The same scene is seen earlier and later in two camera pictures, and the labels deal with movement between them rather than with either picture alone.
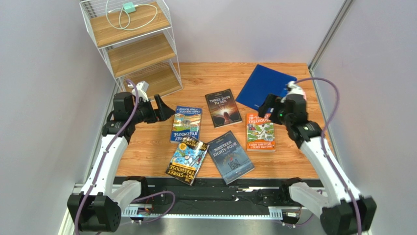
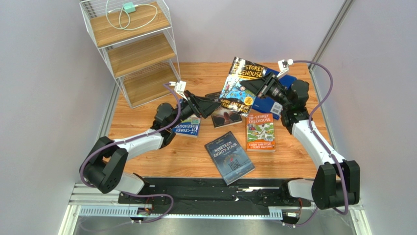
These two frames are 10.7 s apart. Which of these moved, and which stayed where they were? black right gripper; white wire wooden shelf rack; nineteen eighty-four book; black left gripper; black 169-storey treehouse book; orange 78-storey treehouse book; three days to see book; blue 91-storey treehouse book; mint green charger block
Moved: black right gripper; black left gripper; black 169-storey treehouse book
Stayed: mint green charger block; white wire wooden shelf rack; orange 78-storey treehouse book; nineteen eighty-four book; blue 91-storey treehouse book; three days to see book
